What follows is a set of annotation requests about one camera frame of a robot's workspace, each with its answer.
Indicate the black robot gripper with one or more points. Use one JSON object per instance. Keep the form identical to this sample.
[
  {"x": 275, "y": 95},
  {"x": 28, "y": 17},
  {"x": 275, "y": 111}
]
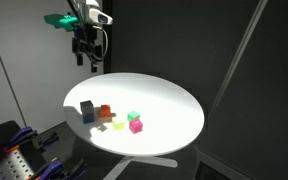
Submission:
[{"x": 87, "y": 38}]

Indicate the orange toy block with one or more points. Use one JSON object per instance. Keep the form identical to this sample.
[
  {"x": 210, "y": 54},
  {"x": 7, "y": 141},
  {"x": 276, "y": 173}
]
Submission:
[{"x": 105, "y": 111}]

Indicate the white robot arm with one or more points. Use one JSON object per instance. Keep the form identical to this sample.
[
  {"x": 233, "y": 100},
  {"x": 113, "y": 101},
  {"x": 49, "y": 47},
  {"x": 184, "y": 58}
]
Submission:
[{"x": 85, "y": 4}]

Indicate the yellow-green toy block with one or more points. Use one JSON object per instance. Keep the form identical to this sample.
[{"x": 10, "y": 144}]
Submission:
[{"x": 118, "y": 124}]

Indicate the green toy block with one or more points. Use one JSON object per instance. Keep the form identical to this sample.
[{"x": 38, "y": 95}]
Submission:
[{"x": 133, "y": 115}]

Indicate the pink toy block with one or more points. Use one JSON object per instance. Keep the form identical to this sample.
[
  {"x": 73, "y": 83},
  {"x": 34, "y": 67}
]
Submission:
[{"x": 136, "y": 126}]

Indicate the blue cube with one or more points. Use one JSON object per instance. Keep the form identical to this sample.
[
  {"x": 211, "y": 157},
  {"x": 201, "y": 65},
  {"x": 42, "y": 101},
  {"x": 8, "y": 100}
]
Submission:
[{"x": 87, "y": 107}]

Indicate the purple black spring clamp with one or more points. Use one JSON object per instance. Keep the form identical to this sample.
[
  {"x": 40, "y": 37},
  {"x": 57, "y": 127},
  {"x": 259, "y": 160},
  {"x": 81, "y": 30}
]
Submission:
[{"x": 55, "y": 168}]

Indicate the white table base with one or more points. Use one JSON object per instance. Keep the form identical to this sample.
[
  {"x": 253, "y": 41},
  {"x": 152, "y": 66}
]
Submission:
[{"x": 157, "y": 161}]

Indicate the perforated metal plate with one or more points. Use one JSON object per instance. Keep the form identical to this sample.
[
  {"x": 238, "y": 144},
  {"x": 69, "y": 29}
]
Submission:
[{"x": 7, "y": 165}]

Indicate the diagonal silver metal strip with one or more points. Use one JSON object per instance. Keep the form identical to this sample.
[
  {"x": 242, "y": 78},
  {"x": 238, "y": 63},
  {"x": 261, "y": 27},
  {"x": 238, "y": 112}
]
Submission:
[{"x": 237, "y": 56}]

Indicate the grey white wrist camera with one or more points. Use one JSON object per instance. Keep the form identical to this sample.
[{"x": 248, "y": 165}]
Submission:
[{"x": 100, "y": 17}]

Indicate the teal camera mount bracket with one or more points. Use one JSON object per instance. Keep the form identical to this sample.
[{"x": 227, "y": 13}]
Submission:
[{"x": 59, "y": 20}]

